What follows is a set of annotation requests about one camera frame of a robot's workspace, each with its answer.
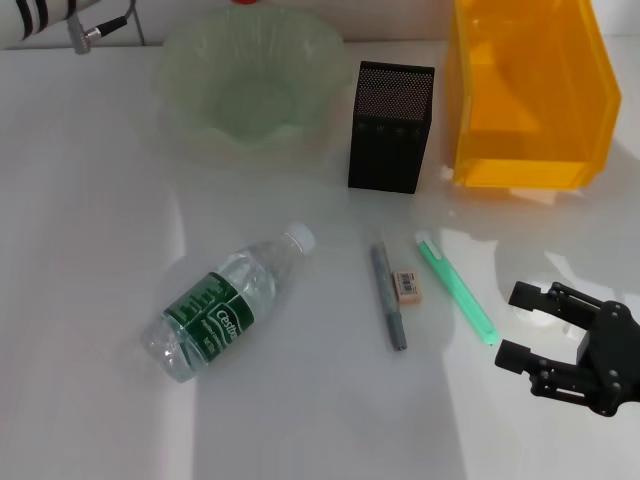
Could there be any grey marker pen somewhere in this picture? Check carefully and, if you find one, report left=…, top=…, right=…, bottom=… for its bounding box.
left=369, top=241, right=409, bottom=351

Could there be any green pen white cap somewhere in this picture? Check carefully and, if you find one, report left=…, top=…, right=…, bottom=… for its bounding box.
left=414, top=229, right=499, bottom=347

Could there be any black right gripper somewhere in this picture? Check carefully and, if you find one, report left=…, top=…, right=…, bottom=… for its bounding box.
left=494, top=280, right=640, bottom=419

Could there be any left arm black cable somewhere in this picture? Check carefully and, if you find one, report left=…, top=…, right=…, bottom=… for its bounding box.
left=69, top=0, right=142, bottom=56

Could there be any black mesh pen holder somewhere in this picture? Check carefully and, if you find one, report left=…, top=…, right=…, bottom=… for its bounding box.
left=347, top=60, right=435, bottom=195

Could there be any clear water bottle green label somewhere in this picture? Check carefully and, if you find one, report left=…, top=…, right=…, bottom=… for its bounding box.
left=139, top=222, right=316, bottom=384

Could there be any yellow plastic bin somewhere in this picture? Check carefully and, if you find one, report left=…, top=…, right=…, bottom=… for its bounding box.
left=444, top=0, right=623, bottom=190

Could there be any beige eraser with barcode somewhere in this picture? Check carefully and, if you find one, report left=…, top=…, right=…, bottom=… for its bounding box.
left=389, top=269, right=425, bottom=305

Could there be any green glass fruit bowl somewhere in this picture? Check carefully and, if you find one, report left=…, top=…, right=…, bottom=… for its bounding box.
left=158, top=4, right=349, bottom=151

